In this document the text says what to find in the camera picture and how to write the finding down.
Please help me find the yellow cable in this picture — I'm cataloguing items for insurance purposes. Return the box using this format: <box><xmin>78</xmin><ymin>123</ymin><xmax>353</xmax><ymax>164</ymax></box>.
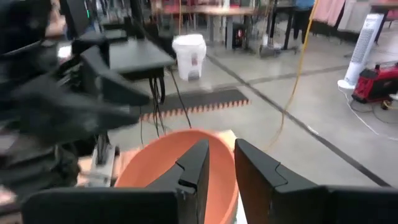
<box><xmin>264</xmin><ymin>0</ymin><xmax>321</xmax><ymax>152</ymax></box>

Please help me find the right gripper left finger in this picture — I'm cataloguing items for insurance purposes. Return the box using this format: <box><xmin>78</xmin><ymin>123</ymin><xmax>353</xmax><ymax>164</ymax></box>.
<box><xmin>21</xmin><ymin>139</ymin><xmax>211</xmax><ymax>224</ymax></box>

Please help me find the black hanging cable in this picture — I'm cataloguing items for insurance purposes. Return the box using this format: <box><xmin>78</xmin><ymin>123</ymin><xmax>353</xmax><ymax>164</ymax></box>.
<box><xmin>169</xmin><ymin>68</ymin><xmax>193</xmax><ymax>129</ymax></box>

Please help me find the small black hazard-striped floor mat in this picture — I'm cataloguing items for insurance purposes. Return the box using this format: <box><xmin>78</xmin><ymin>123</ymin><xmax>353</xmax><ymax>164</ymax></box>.
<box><xmin>139</xmin><ymin>88</ymin><xmax>251</xmax><ymax>123</ymax></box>

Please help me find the pink cloth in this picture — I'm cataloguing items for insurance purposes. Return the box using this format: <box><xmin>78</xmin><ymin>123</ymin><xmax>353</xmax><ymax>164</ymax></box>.
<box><xmin>312</xmin><ymin>0</ymin><xmax>346</xmax><ymax>27</ymax></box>

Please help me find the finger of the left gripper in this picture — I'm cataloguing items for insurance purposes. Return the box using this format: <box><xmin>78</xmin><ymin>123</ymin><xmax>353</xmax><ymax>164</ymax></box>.
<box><xmin>14</xmin><ymin>76</ymin><xmax>141</xmax><ymax>144</ymax></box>
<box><xmin>81</xmin><ymin>45</ymin><xmax>152</xmax><ymax>106</ymax></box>

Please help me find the red machine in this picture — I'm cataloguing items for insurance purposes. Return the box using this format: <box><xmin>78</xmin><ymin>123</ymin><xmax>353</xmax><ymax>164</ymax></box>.
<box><xmin>351</xmin><ymin>60</ymin><xmax>398</xmax><ymax>110</ymax></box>

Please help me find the orange bowl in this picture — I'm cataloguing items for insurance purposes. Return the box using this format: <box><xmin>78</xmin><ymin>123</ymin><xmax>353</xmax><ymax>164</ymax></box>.
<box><xmin>114</xmin><ymin>129</ymin><xmax>240</xmax><ymax>224</ymax></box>

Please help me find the dark grey desk top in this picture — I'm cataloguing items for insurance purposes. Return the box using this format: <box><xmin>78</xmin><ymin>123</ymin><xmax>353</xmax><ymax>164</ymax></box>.
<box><xmin>107</xmin><ymin>39</ymin><xmax>175</xmax><ymax>82</ymax></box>

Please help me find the person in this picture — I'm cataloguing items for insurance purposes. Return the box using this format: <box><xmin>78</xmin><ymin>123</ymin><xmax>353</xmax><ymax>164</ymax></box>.
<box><xmin>292</xmin><ymin>0</ymin><xmax>316</xmax><ymax>45</ymax></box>

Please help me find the wooden table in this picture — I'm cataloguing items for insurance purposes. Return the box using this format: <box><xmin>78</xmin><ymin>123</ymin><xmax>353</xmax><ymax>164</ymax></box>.
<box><xmin>152</xmin><ymin>4</ymin><xmax>259</xmax><ymax>50</ymax></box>

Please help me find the white tower fan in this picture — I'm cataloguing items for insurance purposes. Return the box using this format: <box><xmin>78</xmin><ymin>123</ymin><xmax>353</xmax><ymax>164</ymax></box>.
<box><xmin>337</xmin><ymin>12</ymin><xmax>386</xmax><ymax>91</ymax></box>

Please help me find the white trash bin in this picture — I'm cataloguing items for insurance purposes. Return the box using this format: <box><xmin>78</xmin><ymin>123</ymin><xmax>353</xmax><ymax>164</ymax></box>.
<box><xmin>172</xmin><ymin>33</ymin><xmax>208</xmax><ymax>82</ymax></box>

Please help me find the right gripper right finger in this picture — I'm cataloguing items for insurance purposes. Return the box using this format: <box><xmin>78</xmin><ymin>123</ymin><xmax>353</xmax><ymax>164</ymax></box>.
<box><xmin>234</xmin><ymin>138</ymin><xmax>398</xmax><ymax>224</ymax></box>

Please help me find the white floor cable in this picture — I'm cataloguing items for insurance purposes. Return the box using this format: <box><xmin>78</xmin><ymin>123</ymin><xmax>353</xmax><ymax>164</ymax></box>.
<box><xmin>338</xmin><ymin>86</ymin><xmax>398</xmax><ymax>141</ymax></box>

